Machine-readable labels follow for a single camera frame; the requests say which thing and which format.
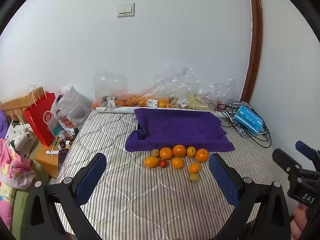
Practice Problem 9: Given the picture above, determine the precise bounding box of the clear bag of brown fruits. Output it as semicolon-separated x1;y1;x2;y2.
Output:
167;66;200;109

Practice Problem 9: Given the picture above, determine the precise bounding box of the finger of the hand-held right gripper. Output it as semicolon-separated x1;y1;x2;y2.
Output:
295;140;320;161
272;148;303;179

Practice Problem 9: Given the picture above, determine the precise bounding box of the clear bag of oranges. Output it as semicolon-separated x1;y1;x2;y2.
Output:
129;90;173;108

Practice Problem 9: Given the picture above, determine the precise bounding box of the pink printed blanket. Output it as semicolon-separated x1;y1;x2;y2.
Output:
0;139;35;230

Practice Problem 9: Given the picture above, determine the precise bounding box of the person's right hand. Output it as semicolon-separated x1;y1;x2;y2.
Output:
290;204;310;240

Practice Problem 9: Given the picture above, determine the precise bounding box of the brown wooden door frame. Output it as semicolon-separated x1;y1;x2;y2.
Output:
240;0;264;104

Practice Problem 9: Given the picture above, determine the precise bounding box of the group of small bottles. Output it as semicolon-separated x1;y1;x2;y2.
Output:
59;127;78;147

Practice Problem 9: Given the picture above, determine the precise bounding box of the purple plush cloth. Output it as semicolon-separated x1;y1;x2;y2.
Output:
0;110;9;139

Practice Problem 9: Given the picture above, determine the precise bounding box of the wooden bedside table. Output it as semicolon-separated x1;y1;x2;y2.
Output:
33;130;75;179

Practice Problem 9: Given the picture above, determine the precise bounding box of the white leaf printed cloth bundle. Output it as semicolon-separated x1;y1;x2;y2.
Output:
5;120;37;159

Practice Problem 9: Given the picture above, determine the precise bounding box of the white printed long roll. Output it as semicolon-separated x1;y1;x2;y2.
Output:
96;106;227;118

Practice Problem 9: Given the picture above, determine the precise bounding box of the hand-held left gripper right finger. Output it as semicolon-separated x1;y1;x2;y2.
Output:
209;152;292;240

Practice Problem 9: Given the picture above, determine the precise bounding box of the dark phone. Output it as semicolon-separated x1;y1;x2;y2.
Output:
58;148;69;170

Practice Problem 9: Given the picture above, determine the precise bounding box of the orange mandarin with stem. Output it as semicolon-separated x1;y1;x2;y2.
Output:
195;148;209;163

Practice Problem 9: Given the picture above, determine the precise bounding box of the grey plastic bag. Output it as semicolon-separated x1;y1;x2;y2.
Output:
50;86;93;135

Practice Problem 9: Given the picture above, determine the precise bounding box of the green cushion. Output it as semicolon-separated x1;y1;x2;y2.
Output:
11;160;50;235

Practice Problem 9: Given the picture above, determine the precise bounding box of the clear bag of yellow fruits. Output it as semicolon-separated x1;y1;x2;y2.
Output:
190;77;240;112

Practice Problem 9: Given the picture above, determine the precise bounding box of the blue tissue pack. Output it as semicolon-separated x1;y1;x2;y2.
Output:
234;104;263;135

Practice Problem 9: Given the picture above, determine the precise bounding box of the wooden bed frame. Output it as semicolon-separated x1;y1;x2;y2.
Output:
0;95;34;125

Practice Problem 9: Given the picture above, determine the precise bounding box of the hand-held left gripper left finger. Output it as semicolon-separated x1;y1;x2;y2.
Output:
24;152;108;240

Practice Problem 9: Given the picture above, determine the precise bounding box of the red paper shopping bag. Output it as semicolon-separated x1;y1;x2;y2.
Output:
24;85;57;147

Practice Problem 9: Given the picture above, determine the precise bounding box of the white wall light switch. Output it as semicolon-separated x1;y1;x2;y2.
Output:
117;2;136;18

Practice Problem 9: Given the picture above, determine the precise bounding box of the purple towel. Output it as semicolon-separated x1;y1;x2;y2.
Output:
125;107;235;153

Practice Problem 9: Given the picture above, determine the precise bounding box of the oval orange mandarin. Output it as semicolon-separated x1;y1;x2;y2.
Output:
144;156;160;168

